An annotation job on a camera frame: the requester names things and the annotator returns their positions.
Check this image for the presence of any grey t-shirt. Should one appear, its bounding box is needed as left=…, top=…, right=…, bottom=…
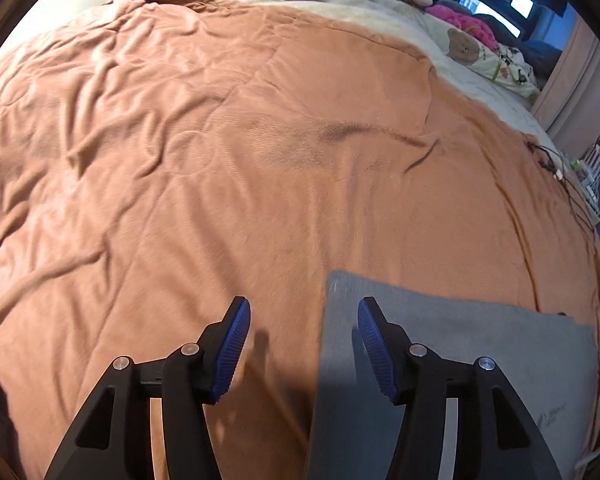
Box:
left=306, top=272, right=597, bottom=479

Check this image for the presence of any right pink curtain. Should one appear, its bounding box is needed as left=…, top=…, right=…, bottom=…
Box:
left=532, top=18, right=600, bottom=158

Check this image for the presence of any black cable on bed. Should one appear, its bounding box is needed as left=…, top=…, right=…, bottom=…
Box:
left=526, top=141, right=600, bottom=241

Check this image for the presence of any cream bed sheet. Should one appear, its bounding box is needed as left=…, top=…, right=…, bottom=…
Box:
left=101, top=0, right=562, bottom=156

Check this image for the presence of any bear print cream quilt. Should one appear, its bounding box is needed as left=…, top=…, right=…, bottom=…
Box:
left=422, top=12, right=541, bottom=103

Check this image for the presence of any orange bed blanket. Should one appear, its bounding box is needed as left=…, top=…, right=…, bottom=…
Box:
left=0, top=0, right=600, bottom=479

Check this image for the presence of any striped bag on cabinet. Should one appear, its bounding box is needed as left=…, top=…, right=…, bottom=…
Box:
left=570, top=143, right=600, bottom=224

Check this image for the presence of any pink fluffy item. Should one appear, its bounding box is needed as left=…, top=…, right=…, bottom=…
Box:
left=425, top=4, right=500, bottom=51

